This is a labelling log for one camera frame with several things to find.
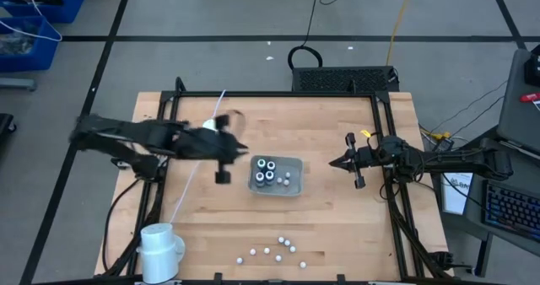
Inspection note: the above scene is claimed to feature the yellow hanging cable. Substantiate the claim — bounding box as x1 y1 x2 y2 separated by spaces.
386 0 417 66

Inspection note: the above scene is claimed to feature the black perforated computer case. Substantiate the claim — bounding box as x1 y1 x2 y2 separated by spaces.
290 65 401 94

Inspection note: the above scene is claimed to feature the grey metal bar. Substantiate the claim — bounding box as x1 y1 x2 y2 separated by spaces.
0 78 38 93

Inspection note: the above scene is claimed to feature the white cylindrical lamp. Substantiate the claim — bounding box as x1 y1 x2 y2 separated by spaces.
137 222 186 285

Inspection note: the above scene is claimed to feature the black backlit keyboard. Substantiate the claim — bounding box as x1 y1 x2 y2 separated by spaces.
482 179 540 240

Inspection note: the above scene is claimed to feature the white cord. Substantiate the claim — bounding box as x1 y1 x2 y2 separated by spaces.
0 0 63 43

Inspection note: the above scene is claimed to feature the black hanging cable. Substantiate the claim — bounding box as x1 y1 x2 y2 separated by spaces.
287 0 345 71

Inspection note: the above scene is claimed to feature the black floor object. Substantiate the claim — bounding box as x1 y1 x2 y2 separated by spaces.
0 113 18 148

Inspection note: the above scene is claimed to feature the dark grey desk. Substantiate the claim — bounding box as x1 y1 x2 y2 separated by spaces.
496 48 540 155
462 137 540 257

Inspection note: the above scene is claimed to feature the white lamp cable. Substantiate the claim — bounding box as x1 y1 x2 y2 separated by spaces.
168 89 228 225

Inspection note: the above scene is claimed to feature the black desk device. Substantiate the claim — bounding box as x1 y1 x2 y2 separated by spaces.
524 44 540 88

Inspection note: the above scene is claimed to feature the black aluminium rig frame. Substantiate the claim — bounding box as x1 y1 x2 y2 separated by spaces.
100 76 456 285

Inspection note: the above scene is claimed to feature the blue storage bin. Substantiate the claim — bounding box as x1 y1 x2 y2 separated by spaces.
0 15 63 73
0 0 86 24

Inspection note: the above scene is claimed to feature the grey plastic bin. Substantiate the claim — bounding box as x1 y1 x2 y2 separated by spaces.
247 154 305 197

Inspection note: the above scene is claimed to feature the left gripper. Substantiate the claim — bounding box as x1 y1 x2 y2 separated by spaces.
175 115 249 185

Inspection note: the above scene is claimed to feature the white paper sheet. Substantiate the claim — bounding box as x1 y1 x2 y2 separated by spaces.
440 171 474 216

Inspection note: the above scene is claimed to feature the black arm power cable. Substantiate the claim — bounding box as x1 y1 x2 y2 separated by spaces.
102 177 143 274

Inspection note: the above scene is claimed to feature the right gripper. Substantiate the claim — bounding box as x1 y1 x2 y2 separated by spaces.
328 132 387 190

